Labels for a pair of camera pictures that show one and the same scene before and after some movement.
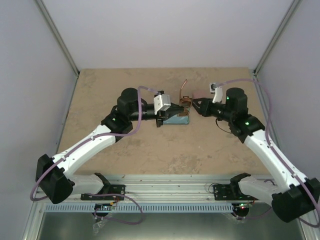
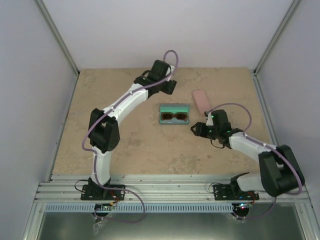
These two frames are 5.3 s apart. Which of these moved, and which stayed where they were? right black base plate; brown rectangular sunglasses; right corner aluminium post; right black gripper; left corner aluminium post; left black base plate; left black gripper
Moved: left black gripper; brown rectangular sunglasses; right black gripper
Stayed: right black base plate; left corner aluminium post; left black base plate; right corner aluminium post
